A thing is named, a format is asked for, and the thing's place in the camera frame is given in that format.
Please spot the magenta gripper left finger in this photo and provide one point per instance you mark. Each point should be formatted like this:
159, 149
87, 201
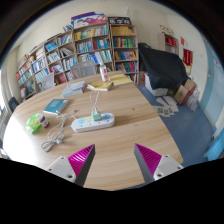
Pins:
74, 168

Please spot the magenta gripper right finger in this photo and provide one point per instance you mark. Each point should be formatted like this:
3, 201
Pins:
153, 165

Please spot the green charger plug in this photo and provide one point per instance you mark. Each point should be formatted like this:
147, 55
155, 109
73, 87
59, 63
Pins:
96, 115

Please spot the white power strip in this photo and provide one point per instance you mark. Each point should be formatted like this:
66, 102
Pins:
89, 124

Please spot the small red-capped bottle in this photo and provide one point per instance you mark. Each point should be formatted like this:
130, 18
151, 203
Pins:
43, 121

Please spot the papers on floor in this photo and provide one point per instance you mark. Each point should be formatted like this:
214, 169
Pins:
167, 106

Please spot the green plastic bag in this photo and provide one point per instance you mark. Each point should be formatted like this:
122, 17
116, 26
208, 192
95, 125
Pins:
33, 123

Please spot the teal book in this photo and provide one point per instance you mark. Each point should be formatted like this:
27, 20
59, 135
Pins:
56, 106

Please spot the blue object at right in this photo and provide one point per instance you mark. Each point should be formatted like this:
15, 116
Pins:
215, 148

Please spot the cardboard box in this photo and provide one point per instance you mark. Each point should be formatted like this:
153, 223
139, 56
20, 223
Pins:
185, 91

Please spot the yellow open book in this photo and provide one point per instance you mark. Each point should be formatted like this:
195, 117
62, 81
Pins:
99, 86

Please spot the grey chair at left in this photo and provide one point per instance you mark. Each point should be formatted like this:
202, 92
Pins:
47, 82

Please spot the yellow folder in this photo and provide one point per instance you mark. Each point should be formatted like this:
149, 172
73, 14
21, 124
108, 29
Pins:
120, 80

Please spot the white red drink bottle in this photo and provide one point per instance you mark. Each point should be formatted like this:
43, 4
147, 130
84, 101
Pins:
103, 72

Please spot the black cloth cover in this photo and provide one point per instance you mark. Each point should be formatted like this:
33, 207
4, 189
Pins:
164, 69

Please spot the grey chair behind table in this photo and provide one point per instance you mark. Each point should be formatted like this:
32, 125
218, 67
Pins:
83, 69

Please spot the red wall hanging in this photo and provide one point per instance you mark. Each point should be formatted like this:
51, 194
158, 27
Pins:
187, 57

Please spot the small wooden wall shelf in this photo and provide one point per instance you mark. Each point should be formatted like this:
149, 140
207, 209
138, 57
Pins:
168, 43

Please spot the wooden bookshelf wall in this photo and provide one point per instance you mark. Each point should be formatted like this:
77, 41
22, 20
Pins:
113, 45

